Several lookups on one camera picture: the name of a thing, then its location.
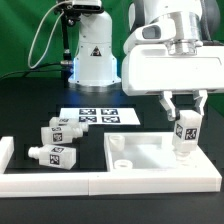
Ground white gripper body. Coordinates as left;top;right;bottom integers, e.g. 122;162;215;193
122;44;224;96

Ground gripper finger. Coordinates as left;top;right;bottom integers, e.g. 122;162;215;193
193;90;208;116
159;91;180;121

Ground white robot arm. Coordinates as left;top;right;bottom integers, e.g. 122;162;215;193
69;0;224;122

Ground white marker sheet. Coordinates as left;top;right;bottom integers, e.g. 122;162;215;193
60;108;140;125

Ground white U-shaped fence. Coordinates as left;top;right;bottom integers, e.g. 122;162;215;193
0;137;222;197

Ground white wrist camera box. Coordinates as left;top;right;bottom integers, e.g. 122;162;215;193
123;19;176;54

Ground grey looped cable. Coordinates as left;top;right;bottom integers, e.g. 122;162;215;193
27;0;74;70

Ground black cable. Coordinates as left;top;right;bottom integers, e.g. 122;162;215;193
0;61;73;82

